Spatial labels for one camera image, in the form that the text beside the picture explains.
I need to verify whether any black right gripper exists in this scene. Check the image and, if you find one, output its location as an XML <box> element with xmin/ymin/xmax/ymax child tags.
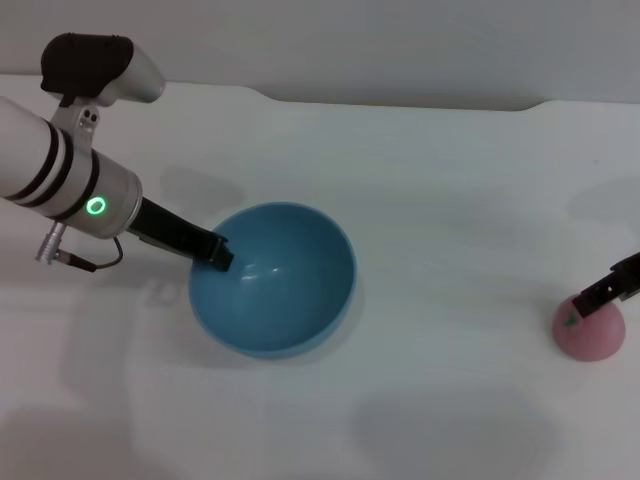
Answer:
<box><xmin>572</xmin><ymin>250</ymin><xmax>640</xmax><ymax>321</ymax></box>

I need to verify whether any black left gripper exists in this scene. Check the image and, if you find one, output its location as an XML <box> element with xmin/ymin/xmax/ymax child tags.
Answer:
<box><xmin>127</xmin><ymin>197</ymin><xmax>236</xmax><ymax>273</ymax></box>

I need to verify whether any pink toy peach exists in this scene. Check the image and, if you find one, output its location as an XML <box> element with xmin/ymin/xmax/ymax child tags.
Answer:
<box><xmin>551</xmin><ymin>294</ymin><xmax>627</xmax><ymax>362</ymax></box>

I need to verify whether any blue bowl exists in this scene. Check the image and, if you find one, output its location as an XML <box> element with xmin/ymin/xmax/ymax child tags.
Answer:
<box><xmin>188</xmin><ymin>201</ymin><xmax>358</xmax><ymax>359</ymax></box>

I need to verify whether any thin black left wrist cable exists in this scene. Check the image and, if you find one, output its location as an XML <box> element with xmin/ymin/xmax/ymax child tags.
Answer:
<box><xmin>34</xmin><ymin>222</ymin><xmax>124</xmax><ymax>274</ymax></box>

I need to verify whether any black and white wrist camera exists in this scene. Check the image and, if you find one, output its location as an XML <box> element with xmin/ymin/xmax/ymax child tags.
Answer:
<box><xmin>39</xmin><ymin>33</ymin><xmax>166</xmax><ymax>146</ymax></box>

